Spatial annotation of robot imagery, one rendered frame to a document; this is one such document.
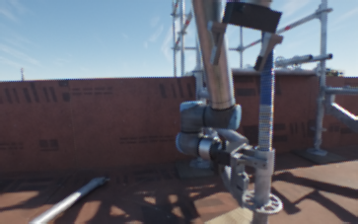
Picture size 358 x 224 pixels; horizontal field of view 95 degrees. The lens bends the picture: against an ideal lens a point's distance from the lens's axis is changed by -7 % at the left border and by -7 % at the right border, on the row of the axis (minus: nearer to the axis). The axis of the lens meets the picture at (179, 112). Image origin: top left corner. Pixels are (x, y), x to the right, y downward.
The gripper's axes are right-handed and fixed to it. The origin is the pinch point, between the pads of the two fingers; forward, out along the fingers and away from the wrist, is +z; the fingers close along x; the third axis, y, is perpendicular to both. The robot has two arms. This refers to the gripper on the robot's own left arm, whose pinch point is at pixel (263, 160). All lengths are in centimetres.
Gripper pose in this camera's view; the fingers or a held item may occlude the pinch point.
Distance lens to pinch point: 62.4
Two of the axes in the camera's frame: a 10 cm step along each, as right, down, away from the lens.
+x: 6.6, -1.1, 7.5
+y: -0.2, -9.9, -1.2
